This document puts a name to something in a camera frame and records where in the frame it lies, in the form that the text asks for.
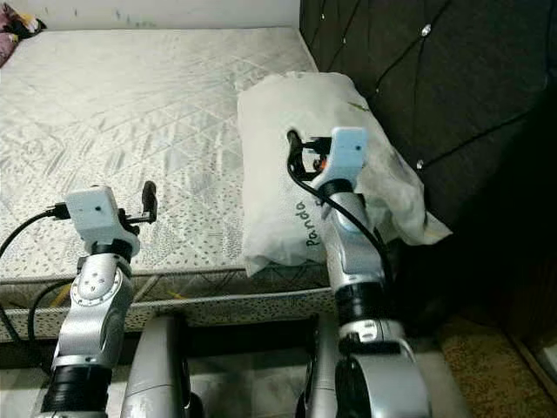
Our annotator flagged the white pillow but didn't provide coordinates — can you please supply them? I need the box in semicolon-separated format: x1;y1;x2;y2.
237;72;453;278

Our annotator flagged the white patterned mattress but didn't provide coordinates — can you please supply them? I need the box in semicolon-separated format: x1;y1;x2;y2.
0;26;401;330

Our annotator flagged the silver robot left leg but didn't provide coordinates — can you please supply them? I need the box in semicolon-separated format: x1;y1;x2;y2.
120;313;201;418

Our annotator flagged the silver robot leg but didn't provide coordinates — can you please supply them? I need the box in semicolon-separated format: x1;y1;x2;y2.
120;313;201;418
300;313;342;418

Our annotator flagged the black tufted headboard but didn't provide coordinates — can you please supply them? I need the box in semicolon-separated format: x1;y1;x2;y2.
299;0;557;332

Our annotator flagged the mauve cartoon print blanket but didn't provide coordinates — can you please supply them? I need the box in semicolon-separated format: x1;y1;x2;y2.
0;3;46;66

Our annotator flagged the silver robot right leg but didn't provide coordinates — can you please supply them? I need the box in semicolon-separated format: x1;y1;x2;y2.
300;313;342;418

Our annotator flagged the brown floor mat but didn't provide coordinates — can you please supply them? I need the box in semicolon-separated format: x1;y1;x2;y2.
435;318;557;418

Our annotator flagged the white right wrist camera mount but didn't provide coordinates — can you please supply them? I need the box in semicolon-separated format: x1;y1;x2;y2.
318;127;368;188

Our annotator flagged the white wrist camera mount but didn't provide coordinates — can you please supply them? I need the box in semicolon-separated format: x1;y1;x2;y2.
318;127;368;188
65;185;136;258

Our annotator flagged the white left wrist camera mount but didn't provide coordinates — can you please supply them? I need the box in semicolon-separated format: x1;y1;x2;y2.
65;185;136;258

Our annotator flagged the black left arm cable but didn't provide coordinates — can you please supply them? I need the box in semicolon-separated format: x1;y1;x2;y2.
0;205;70;367

